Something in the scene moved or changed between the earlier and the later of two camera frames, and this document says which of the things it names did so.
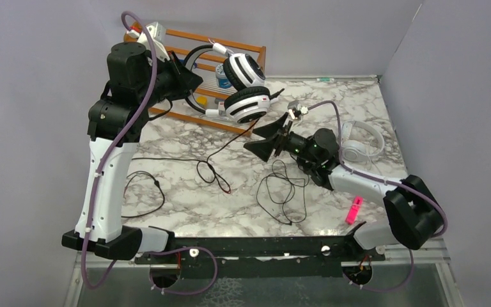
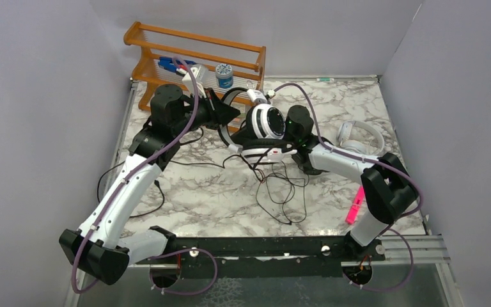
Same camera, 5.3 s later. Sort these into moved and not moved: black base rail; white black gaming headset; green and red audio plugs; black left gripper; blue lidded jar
Moved: green and red audio plugs; black left gripper; white black gaming headset
Not moved: black base rail; blue lidded jar
